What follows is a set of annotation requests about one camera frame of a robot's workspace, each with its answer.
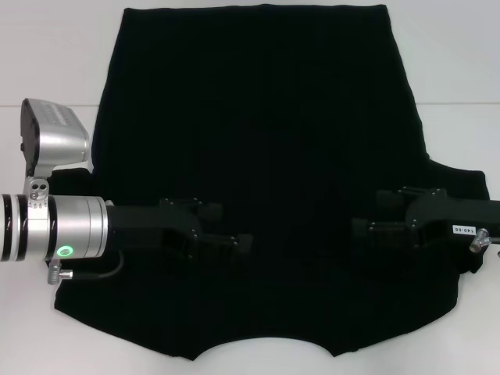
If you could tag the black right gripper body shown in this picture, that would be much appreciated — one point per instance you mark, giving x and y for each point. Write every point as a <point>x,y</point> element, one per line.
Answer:
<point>433,213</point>

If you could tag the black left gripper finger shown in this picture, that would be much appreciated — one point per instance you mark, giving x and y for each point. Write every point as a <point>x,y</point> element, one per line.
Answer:
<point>238,244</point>
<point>211,210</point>

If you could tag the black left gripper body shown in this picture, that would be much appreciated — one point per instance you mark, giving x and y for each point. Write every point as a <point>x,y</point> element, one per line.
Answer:
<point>148,223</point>

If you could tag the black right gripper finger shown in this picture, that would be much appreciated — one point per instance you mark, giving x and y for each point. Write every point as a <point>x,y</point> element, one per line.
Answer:
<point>375,233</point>
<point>390,201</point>

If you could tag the black shirt with white print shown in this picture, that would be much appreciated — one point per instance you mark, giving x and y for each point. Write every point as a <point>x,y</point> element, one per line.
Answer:
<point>273,117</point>

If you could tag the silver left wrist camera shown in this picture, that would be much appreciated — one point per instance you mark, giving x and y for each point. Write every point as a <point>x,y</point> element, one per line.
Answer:
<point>58,131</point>

